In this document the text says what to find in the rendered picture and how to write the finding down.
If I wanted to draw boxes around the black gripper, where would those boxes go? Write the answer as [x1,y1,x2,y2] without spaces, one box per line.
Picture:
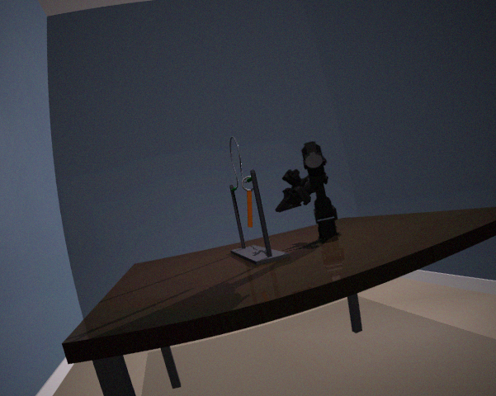
[275,176,317,212]

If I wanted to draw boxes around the orange bar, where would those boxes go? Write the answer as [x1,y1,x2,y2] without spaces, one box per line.
[242,177,253,228]

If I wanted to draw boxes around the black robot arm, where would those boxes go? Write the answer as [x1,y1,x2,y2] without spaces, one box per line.
[282,141,339,238]

